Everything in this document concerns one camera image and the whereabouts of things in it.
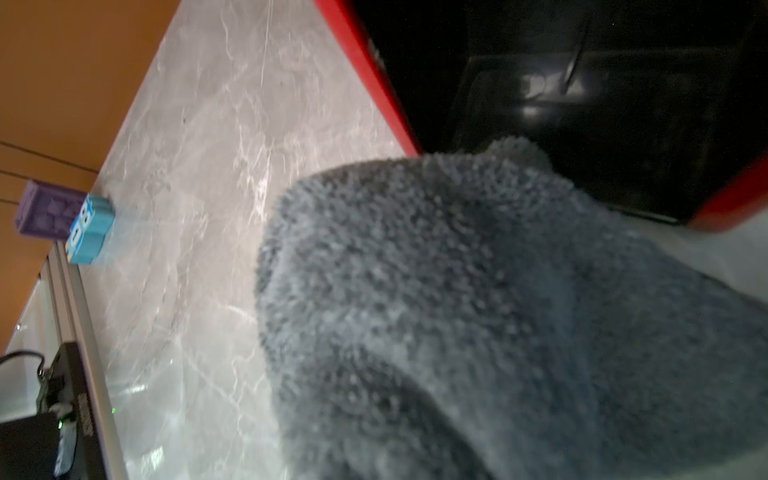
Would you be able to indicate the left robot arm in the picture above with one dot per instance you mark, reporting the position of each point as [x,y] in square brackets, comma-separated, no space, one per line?
[29,447]

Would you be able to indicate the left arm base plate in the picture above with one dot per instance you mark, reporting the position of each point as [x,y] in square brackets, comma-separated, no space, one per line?
[64,393]

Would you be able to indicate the red capsule coffee machine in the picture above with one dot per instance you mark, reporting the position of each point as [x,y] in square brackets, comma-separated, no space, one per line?
[655,108]

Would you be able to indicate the purple toy cube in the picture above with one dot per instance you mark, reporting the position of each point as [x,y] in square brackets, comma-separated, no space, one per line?
[47,211]

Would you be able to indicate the grey microfibre cloth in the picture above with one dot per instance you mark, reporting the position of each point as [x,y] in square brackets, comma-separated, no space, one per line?
[476,316]

